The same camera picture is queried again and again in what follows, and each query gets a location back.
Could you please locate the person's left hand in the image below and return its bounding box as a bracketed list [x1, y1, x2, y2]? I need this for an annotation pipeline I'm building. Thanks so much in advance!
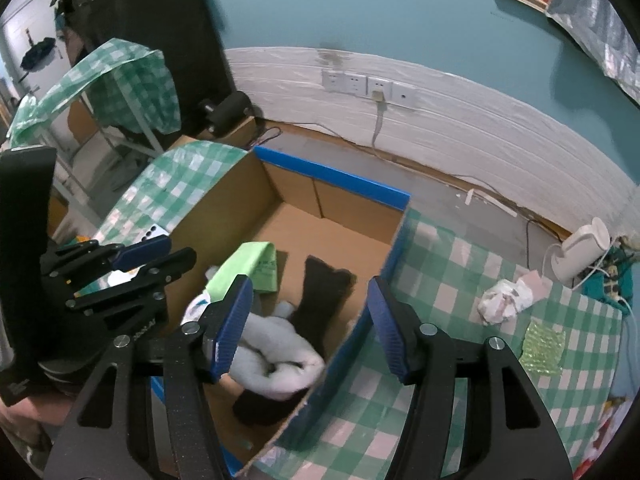
[0, 395, 53, 458]

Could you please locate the plug with cable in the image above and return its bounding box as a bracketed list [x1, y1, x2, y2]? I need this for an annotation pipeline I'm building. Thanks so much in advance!
[371, 89, 389, 150]

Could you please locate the black tall panel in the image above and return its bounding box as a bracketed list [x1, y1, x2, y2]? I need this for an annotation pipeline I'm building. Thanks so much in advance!
[65, 0, 236, 136]

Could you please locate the black cylindrical speaker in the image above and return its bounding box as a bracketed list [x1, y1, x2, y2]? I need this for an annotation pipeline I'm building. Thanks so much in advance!
[200, 91, 253, 136]

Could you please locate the green checkered tablecloth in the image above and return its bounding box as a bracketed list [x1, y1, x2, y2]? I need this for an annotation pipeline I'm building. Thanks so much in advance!
[95, 140, 626, 480]

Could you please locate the white smartphone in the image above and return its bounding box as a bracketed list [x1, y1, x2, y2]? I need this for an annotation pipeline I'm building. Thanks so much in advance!
[129, 222, 173, 251]

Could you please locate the heap of rubbish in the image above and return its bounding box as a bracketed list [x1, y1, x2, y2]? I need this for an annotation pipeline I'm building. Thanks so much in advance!
[575, 395, 628, 480]

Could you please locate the brown cardboard carton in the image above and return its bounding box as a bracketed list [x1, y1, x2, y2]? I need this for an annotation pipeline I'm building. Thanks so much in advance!
[167, 116, 257, 154]

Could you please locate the green sequined pouch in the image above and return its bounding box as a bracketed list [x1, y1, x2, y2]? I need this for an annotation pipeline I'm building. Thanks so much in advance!
[519, 320, 567, 376]

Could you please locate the black umbrella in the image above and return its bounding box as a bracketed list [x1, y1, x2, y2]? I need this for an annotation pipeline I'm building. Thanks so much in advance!
[20, 37, 57, 69]

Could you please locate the teal power strip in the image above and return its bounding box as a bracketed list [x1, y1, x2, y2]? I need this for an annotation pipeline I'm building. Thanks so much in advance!
[582, 247, 640, 313]

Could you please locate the silver foil sheet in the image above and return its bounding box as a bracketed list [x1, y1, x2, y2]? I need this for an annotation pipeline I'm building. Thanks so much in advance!
[547, 0, 640, 102]

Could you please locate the light green cloth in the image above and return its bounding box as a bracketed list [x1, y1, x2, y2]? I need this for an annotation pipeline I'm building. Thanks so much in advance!
[205, 241, 279, 301]

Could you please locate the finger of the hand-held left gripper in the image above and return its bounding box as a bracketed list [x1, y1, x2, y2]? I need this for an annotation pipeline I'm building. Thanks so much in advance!
[42, 234, 172, 281]
[65, 246, 197, 361]

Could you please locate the black sock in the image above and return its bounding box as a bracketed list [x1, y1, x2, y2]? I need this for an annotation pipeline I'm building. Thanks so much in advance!
[290, 255, 357, 361]
[232, 387, 306, 428]

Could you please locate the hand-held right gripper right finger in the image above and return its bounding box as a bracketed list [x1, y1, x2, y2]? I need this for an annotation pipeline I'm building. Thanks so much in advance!
[366, 276, 573, 480]

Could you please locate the white fluffy towel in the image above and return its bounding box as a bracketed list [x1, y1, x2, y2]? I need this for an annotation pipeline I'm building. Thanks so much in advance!
[227, 300, 326, 401]

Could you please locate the white scrap strip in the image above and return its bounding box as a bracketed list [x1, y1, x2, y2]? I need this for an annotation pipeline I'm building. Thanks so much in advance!
[465, 187, 519, 219]

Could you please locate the white tabletop appliance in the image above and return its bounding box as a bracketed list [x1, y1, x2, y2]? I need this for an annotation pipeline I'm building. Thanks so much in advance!
[544, 217, 612, 286]

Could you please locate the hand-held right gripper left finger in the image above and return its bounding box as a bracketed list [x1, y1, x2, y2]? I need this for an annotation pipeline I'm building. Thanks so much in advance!
[44, 274, 255, 480]

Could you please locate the blue-edged cardboard box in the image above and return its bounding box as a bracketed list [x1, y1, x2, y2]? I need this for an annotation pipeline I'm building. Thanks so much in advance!
[150, 146, 412, 478]

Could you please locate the side table with checkered cloth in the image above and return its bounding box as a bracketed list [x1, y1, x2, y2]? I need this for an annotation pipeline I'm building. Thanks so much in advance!
[7, 37, 182, 201]

